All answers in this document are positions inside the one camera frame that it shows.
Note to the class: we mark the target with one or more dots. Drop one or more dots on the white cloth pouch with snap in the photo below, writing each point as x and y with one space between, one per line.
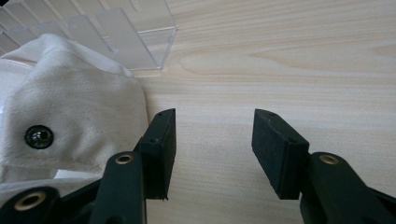
77 109

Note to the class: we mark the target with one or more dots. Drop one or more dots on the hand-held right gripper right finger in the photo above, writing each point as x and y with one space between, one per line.
280 155

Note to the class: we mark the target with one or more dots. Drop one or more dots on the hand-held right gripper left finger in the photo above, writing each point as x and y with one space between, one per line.
157 155

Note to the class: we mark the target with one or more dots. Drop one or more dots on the clear acrylic divider organizer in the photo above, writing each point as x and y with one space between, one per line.
124 34

